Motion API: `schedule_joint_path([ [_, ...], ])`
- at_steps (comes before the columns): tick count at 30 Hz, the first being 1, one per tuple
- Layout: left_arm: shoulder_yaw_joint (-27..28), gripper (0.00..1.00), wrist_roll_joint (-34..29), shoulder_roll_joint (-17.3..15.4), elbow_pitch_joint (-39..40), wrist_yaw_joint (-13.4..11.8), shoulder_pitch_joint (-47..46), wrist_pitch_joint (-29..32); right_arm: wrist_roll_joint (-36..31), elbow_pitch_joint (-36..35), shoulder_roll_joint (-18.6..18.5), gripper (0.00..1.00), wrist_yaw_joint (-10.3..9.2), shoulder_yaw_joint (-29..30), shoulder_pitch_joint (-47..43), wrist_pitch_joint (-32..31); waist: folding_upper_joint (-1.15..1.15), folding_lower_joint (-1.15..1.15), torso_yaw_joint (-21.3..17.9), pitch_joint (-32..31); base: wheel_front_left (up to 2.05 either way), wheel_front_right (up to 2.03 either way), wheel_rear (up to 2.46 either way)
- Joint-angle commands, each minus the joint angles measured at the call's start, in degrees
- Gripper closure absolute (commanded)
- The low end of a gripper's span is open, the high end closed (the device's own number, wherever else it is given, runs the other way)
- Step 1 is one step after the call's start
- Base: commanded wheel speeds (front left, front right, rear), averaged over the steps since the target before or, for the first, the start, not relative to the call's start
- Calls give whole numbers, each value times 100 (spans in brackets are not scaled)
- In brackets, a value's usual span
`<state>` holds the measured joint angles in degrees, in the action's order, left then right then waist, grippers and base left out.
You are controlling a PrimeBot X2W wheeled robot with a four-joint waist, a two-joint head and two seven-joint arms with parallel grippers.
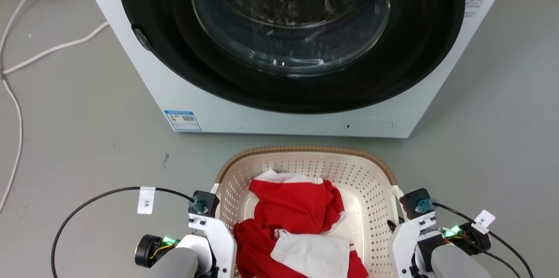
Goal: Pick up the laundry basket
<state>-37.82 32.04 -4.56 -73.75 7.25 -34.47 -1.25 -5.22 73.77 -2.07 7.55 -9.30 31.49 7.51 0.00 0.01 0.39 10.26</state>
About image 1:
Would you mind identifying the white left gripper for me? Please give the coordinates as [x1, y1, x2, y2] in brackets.
[188, 214, 238, 278]

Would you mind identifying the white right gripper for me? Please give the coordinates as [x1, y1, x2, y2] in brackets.
[387, 211, 437, 278]

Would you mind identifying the cream perforated laundry basket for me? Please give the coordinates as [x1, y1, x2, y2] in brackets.
[210, 146, 405, 278]

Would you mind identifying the red and white garment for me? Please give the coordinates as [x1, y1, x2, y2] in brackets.
[233, 169, 370, 278]

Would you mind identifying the blue energy label sticker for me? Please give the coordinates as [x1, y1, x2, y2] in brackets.
[164, 110, 202, 132]

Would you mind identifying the black round washer door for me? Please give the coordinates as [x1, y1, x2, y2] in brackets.
[118, 0, 466, 114]

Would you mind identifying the white front-load washing machine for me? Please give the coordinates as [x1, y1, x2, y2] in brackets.
[74, 0, 517, 139]

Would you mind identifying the white cable tag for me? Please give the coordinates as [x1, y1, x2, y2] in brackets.
[137, 187, 156, 215]
[472, 210, 497, 234]

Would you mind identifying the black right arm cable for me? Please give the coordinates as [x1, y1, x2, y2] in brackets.
[432, 202, 534, 278]

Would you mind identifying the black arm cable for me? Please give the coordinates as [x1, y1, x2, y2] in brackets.
[432, 202, 534, 278]
[51, 187, 196, 278]

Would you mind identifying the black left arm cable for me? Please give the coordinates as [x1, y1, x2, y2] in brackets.
[51, 187, 196, 278]

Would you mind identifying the white floor cable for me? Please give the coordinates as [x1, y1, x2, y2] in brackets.
[0, 0, 110, 213]

